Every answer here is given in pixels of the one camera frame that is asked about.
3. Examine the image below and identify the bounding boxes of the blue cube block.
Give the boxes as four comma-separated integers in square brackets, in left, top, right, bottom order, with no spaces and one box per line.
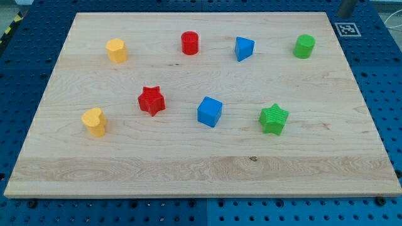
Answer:
[197,97,223,127]

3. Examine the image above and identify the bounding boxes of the red star block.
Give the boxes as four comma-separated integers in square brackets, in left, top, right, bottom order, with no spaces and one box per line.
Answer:
[138,86,166,117]

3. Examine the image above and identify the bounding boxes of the green star block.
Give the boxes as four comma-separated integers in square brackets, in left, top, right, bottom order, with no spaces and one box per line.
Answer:
[259,104,289,136]

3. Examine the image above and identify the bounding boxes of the red cylinder block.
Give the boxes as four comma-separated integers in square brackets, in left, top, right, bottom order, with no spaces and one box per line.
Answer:
[181,31,198,55]

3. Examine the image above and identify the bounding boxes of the blue triangle block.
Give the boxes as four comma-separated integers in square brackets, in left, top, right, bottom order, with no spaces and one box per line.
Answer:
[235,36,255,62]

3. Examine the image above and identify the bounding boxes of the yellow hexagon block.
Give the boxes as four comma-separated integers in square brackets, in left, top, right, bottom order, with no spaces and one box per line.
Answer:
[106,38,128,63]

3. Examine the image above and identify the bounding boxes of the yellow heart block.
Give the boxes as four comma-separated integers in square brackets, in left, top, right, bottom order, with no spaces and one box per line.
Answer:
[81,107,107,137]

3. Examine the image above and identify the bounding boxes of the green cylinder block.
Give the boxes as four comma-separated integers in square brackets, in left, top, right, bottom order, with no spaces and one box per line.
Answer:
[293,34,316,59]

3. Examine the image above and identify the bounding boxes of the light wooden board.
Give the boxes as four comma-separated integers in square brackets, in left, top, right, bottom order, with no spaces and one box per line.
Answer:
[4,12,401,199]

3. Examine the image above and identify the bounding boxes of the white fiducial marker tag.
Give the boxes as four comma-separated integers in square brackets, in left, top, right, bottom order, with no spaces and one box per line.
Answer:
[335,23,361,37]

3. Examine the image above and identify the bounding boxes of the grey cylindrical pointer tool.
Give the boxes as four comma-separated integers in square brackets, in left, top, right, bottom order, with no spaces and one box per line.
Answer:
[337,0,358,19]

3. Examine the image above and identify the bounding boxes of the white cable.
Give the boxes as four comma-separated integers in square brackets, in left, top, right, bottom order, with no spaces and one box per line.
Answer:
[383,9,402,31]

